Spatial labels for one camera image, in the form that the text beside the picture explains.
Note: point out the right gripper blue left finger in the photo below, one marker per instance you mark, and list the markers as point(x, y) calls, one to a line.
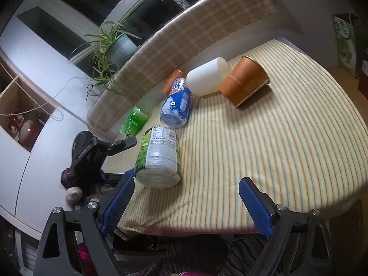
point(57, 252)

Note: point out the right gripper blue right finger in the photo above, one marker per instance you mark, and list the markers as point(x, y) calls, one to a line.
point(297, 243)

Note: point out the brown paper cup far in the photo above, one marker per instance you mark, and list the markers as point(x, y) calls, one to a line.
point(169, 82)

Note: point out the brown paper cup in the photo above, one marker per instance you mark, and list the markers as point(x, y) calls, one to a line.
point(169, 82)
point(243, 81)

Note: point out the white paper cup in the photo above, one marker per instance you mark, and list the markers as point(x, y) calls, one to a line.
point(206, 78)

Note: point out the brown paper cup near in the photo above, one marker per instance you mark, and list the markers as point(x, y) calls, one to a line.
point(243, 81)

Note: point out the grey gloved hand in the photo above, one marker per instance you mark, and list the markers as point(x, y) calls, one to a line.
point(75, 198)

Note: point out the white cabinet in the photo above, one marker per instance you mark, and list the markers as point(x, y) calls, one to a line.
point(30, 177)

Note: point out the red white vase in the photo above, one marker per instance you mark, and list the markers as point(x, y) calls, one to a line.
point(26, 130)

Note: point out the potted spider plant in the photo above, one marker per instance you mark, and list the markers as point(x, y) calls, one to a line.
point(108, 51)

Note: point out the striped yellow table cloth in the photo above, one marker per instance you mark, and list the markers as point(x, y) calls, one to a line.
point(300, 139)

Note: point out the green cardboard box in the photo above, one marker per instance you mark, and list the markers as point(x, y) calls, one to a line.
point(348, 28)

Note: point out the plaid beige sill cloth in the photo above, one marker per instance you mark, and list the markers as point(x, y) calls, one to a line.
point(180, 40)

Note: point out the white window frame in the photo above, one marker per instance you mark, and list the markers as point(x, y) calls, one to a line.
point(70, 26)

